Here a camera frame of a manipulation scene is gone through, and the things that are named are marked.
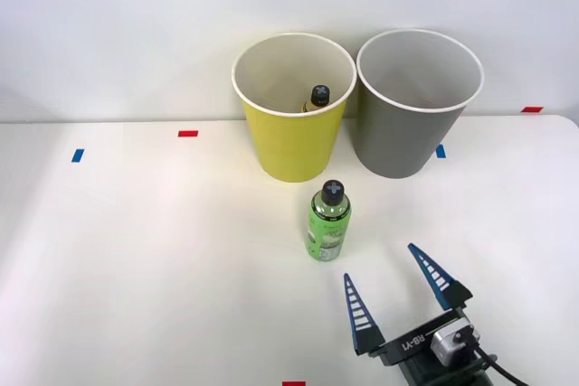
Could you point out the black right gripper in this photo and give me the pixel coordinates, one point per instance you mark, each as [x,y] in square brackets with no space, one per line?
[409,343]

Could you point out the green label plastic bottle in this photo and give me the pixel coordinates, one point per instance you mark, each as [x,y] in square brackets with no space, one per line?
[328,232]

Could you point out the grey plastic waste bin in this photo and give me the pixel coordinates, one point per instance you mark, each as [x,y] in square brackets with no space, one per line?
[398,142]

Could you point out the yellow-green plastic waste bin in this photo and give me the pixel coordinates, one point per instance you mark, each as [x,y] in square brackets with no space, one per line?
[294,146]

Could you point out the yellow label plastic bottle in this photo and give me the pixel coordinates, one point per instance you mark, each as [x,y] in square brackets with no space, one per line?
[320,96]

